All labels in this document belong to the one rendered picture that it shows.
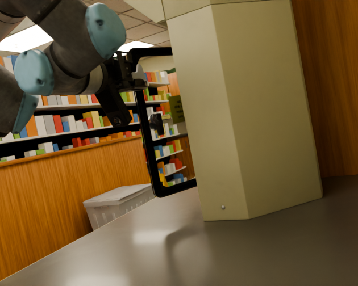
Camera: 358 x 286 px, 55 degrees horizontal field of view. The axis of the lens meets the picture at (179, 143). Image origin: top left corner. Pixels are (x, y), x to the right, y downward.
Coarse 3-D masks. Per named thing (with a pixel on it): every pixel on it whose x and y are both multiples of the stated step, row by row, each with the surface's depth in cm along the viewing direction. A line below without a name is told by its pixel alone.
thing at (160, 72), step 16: (144, 64) 91; (160, 64) 94; (160, 80) 94; (176, 80) 97; (144, 96) 90; (160, 96) 93; (176, 96) 96; (160, 112) 93; (176, 112) 96; (176, 128) 96; (144, 144) 90; (160, 144) 92; (176, 144) 95; (160, 160) 92; (176, 160) 95; (192, 160) 98; (160, 176) 92; (176, 176) 95; (192, 176) 98
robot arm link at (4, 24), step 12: (0, 0) 50; (12, 0) 49; (24, 0) 48; (36, 0) 48; (48, 0) 49; (60, 0) 50; (0, 12) 52; (12, 12) 52; (24, 12) 50; (36, 12) 50; (48, 12) 50; (0, 24) 55; (12, 24) 56; (36, 24) 52; (0, 36) 60
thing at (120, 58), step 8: (112, 56) 74; (120, 56) 74; (128, 56) 77; (104, 64) 72; (112, 64) 74; (120, 64) 74; (128, 64) 78; (104, 72) 68; (112, 72) 74; (120, 72) 74; (128, 72) 78; (104, 80) 68; (120, 80) 75; (128, 80) 75; (104, 88) 70; (120, 88) 75; (128, 88) 76
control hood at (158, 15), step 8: (128, 0) 82; (136, 0) 81; (144, 0) 80; (152, 0) 79; (160, 0) 78; (136, 8) 81; (144, 8) 80; (152, 8) 79; (160, 8) 78; (152, 16) 80; (160, 16) 79; (160, 24) 81
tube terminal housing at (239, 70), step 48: (192, 0) 75; (240, 0) 75; (288, 0) 79; (192, 48) 76; (240, 48) 75; (288, 48) 79; (192, 96) 78; (240, 96) 75; (288, 96) 79; (192, 144) 79; (240, 144) 75; (288, 144) 79; (240, 192) 76; (288, 192) 79
